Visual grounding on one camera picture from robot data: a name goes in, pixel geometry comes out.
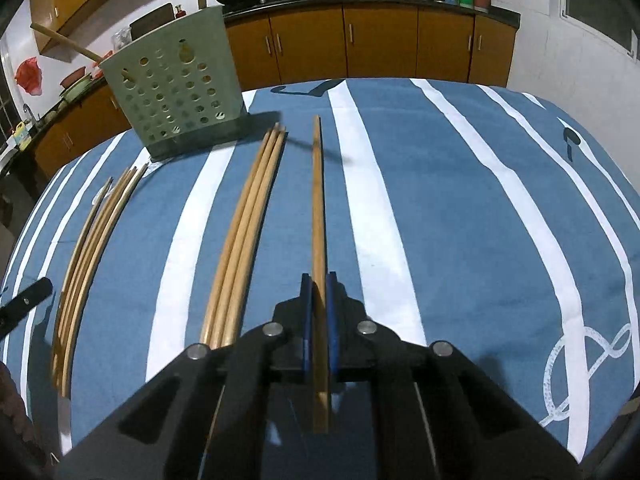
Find yellow detergent bottle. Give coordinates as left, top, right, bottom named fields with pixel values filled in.
left=12, top=122, right=32, bottom=152

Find red plastic bag on wall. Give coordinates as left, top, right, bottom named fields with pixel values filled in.
left=14, top=56, right=42, bottom=96

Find blue white striped tablecloth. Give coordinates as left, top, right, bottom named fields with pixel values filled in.
left=1, top=79, right=639, bottom=479

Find black countertop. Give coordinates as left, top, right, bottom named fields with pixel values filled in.
left=0, top=0, right=522, bottom=162

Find stacked bowls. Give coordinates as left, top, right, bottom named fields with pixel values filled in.
left=60, top=66, right=92, bottom=103

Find green perforated utensil holder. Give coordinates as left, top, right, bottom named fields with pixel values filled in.
left=100, top=6, right=247, bottom=162

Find dark cutting board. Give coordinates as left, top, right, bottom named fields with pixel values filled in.
left=129, top=3, right=175, bottom=40

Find lower wooden cabinets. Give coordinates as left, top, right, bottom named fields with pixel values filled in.
left=32, top=1, right=518, bottom=181

